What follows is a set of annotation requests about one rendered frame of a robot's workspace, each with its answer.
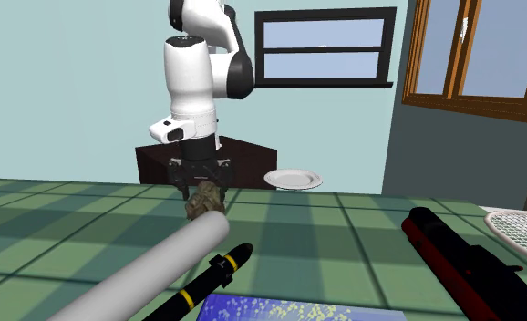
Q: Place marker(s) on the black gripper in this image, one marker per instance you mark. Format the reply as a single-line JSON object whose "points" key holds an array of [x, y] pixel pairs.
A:
{"points": [[199, 155]]}

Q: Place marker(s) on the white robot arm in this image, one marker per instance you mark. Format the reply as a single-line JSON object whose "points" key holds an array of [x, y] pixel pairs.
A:
{"points": [[188, 75]]}

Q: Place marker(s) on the olive brown figure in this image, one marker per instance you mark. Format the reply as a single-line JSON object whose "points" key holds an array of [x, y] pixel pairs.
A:
{"points": [[205, 200]]}

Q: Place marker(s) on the dark brown robot stand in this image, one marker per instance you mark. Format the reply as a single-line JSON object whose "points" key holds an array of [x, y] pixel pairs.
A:
{"points": [[250, 164]]}

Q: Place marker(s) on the white plate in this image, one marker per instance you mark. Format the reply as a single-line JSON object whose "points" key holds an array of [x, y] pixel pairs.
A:
{"points": [[293, 178]]}

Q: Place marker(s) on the black torch with yellow bands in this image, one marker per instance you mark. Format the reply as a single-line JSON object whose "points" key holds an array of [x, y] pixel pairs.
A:
{"points": [[210, 280]]}

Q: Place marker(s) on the grey cylinder tube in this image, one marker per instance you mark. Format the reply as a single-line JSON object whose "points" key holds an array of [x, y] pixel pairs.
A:
{"points": [[157, 271]]}

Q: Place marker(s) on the black framed window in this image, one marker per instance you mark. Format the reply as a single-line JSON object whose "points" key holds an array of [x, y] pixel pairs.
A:
{"points": [[258, 49]]}

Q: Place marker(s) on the blue speckled book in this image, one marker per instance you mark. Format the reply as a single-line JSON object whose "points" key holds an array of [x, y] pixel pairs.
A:
{"points": [[290, 310]]}

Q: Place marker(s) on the black and red long device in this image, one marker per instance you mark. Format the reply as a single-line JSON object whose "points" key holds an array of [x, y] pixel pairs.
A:
{"points": [[463, 266]]}

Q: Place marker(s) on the wooden framed window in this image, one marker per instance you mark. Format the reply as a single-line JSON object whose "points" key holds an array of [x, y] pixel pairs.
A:
{"points": [[457, 53]]}

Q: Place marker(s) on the white mesh basket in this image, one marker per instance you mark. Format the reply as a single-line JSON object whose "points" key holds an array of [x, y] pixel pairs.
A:
{"points": [[523, 231]]}

